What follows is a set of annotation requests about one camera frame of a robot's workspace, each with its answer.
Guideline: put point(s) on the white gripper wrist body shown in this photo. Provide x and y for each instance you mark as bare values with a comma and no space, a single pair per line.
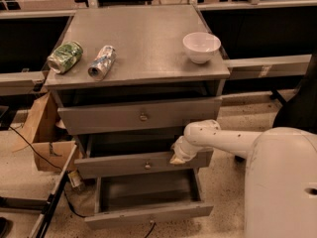
180,148

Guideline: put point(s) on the grey drawer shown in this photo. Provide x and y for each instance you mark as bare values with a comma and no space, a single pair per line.
148,198
128,116
134,152

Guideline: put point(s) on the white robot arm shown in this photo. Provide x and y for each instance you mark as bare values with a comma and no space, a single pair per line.
280,179

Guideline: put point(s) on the grey bottom drawer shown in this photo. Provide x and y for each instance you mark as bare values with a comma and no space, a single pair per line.
148,198

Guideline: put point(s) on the grey wooden drawer cabinet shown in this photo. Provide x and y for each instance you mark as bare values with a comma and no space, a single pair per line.
150,62

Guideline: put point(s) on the grey top drawer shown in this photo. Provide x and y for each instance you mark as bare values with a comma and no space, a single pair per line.
128,116

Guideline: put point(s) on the small bottle on floor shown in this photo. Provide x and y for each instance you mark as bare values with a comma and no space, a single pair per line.
76,181

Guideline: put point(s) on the white ceramic bowl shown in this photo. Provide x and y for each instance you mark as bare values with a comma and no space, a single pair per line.
200,46

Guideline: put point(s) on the silver blue soda can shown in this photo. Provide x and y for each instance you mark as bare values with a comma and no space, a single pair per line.
102,63

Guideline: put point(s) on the black office chair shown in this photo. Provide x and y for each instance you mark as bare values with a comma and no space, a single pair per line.
300,112

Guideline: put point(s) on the brown cardboard box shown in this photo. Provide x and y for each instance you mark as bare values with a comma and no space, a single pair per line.
40,131

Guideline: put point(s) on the green crushed soda can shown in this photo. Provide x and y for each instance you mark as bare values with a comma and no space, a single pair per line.
64,57

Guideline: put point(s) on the grey metal floor rail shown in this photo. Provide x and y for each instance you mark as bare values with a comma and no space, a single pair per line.
45,207

